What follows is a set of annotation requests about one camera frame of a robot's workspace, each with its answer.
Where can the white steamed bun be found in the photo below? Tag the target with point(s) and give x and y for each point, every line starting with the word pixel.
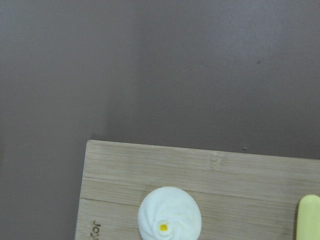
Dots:
pixel 169 213

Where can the bamboo cutting board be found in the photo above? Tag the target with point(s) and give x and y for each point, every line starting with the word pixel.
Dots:
pixel 241 196

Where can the yellow plastic knife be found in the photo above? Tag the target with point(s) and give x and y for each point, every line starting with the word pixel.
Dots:
pixel 308 218

